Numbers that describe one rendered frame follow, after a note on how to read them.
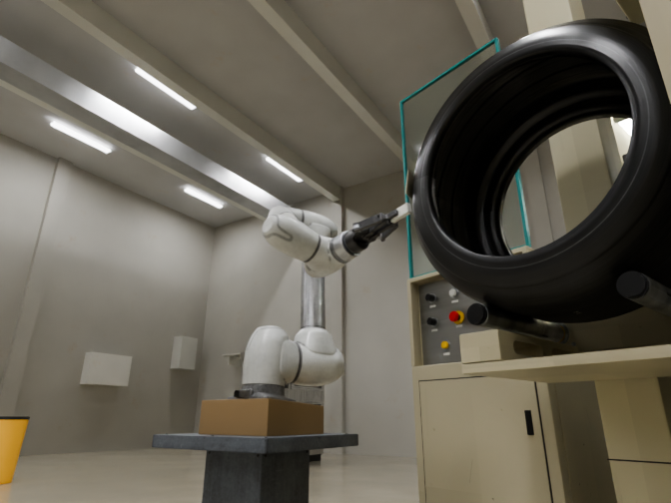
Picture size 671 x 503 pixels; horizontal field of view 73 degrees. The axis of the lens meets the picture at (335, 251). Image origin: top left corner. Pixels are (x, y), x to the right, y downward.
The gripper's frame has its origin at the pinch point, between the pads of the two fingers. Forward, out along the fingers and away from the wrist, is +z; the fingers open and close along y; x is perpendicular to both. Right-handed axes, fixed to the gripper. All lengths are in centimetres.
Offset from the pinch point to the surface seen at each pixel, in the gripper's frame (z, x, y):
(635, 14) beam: 65, -30, 21
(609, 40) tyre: 61, 1, -13
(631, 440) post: 28, 63, 28
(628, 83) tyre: 61, 12, -13
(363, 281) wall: -608, -340, 611
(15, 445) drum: -599, -5, -5
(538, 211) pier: -221, -359, 712
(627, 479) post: 25, 71, 28
